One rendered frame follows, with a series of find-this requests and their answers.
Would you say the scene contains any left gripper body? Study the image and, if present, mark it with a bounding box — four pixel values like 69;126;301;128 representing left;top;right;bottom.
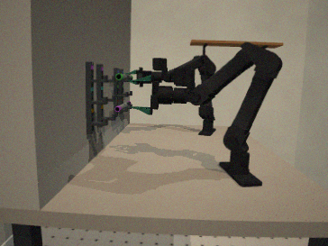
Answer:
150;76;173;114

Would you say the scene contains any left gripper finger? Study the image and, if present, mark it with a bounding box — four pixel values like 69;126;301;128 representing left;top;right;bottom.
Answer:
132;75;151;81
131;106;150;114

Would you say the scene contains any beige wall panel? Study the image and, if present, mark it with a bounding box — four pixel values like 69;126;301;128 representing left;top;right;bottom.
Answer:
0;0;132;211

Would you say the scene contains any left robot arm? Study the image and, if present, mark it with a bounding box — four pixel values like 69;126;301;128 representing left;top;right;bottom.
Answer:
170;42;282;187

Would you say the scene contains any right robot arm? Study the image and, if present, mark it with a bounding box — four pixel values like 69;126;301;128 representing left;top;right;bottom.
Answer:
138;55;216;136

